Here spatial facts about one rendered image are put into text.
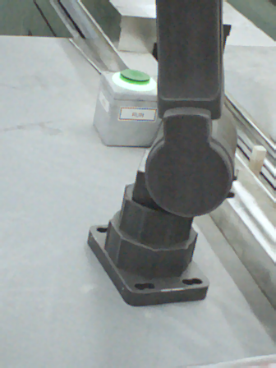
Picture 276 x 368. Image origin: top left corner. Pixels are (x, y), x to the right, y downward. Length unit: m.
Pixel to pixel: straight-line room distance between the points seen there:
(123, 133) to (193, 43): 0.38
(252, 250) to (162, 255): 0.12
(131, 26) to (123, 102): 0.26
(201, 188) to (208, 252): 0.17
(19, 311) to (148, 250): 0.13
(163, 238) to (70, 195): 0.19
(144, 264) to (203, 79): 0.19
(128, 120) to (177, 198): 0.34
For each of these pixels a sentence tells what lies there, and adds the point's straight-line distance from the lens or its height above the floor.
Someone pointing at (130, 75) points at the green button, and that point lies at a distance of 1.10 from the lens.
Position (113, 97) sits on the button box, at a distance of 1.07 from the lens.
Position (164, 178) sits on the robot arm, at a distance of 0.76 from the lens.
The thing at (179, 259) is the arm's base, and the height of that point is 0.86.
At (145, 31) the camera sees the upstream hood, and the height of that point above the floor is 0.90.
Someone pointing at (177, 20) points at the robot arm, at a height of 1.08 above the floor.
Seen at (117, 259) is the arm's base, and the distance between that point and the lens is 0.82.
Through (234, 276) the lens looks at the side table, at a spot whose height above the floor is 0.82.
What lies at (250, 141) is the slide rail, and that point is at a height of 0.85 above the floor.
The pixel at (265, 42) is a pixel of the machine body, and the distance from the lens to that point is 1.70.
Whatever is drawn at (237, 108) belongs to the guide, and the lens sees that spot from 1.20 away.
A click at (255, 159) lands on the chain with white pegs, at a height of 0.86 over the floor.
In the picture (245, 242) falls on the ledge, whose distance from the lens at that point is 0.90.
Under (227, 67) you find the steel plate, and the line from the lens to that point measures 1.49.
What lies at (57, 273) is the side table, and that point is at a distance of 0.83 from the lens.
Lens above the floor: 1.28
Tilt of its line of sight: 27 degrees down
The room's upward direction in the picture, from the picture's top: 11 degrees clockwise
